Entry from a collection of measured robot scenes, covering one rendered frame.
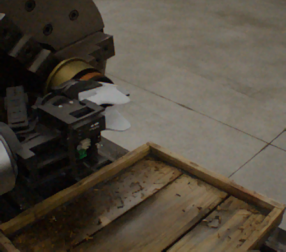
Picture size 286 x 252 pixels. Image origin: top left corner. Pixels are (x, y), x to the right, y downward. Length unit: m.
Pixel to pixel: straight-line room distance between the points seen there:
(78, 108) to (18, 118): 0.07
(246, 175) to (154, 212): 1.61
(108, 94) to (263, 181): 1.76
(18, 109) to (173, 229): 0.30
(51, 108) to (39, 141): 0.05
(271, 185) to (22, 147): 1.87
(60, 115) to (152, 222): 0.27
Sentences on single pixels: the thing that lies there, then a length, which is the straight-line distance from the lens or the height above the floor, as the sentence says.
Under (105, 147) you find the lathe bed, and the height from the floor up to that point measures 0.86.
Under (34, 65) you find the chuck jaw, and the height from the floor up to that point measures 1.12.
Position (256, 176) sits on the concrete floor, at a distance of 2.24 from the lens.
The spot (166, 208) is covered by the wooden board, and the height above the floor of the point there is 0.89.
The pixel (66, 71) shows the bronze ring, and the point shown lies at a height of 1.12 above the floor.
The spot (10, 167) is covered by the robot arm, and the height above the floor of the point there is 1.09.
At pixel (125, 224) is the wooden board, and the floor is 0.88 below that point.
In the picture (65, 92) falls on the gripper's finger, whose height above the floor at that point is 1.12.
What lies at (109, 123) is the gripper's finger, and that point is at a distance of 0.53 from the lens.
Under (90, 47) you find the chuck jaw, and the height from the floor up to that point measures 1.11.
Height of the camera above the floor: 1.33
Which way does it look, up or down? 28 degrees down
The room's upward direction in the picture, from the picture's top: straight up
